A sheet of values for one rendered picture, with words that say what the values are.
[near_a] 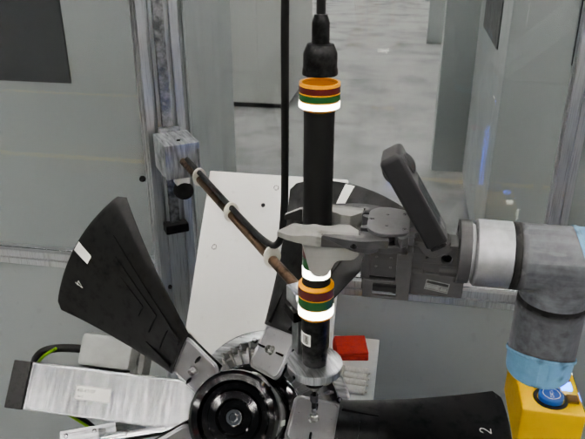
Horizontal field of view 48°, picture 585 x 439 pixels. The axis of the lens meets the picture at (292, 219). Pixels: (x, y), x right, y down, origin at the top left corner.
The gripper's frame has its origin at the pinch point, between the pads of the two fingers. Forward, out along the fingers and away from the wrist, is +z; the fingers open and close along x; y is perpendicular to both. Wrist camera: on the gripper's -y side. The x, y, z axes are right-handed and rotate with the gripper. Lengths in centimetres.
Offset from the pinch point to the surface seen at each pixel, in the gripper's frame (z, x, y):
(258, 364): 5.5, 5.2, 25.2
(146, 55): 39, 55, -7
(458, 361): -30, 70, 68
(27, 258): 84, 70, 51
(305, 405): -1.6, 2.5, 29.0
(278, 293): 4.3, 12.8, 18.0
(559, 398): -40, 24, 39
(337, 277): -4.6, 8.4, 11.9
